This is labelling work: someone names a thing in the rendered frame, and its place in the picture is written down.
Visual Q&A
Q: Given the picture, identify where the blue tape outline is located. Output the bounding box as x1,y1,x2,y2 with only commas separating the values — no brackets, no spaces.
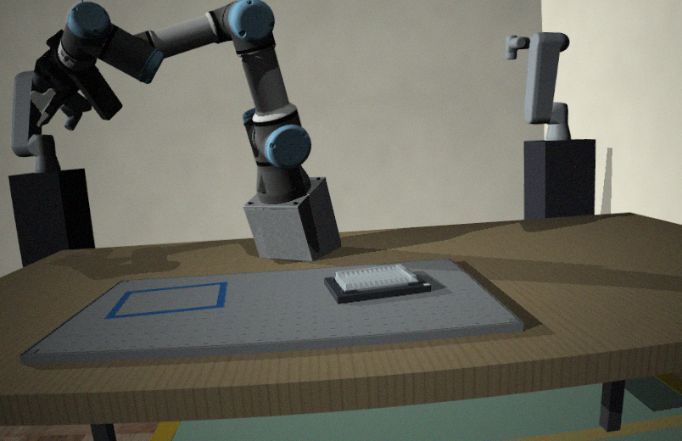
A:
104,282,227,319

